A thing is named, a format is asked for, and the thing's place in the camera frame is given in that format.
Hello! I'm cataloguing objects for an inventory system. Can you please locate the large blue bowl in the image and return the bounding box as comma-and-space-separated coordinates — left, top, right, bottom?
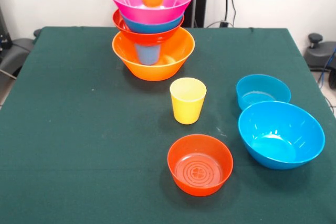
120, 14, 184, 35
238, 100, 326, 170

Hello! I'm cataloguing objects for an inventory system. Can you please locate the wide red bowl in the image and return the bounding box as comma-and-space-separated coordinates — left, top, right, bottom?
112, 8, 185, 45

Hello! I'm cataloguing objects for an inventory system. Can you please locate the blue cup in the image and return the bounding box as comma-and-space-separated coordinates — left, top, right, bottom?
134, 43, 161, 66

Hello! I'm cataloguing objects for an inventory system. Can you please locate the large orange bowl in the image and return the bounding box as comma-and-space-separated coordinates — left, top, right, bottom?
112, 27, 196, 81

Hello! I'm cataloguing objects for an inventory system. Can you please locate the yellow cup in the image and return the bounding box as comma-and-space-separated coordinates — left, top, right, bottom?
169, 77, 207, 125

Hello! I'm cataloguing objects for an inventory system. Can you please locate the small teal blue bowl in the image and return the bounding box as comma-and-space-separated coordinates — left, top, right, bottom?
236, 74, 291, 111

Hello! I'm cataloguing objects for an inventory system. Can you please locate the small red bowl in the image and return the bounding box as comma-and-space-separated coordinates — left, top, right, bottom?
167, 134, 234, 197

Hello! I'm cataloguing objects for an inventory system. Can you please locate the dark green table cloth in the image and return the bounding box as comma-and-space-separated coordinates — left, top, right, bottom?
0, 26, 336, 224

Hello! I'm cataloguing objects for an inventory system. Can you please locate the black wall cable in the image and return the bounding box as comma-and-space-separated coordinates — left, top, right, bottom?
207, 0, 237, 28

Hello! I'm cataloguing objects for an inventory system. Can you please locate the black pedestal leg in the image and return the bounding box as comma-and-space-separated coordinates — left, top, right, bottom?
0, 28, 41, 78
304, 33, 336, 90

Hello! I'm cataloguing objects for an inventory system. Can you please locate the blue cable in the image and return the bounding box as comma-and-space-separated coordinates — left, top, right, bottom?
317, 48, 336, 88

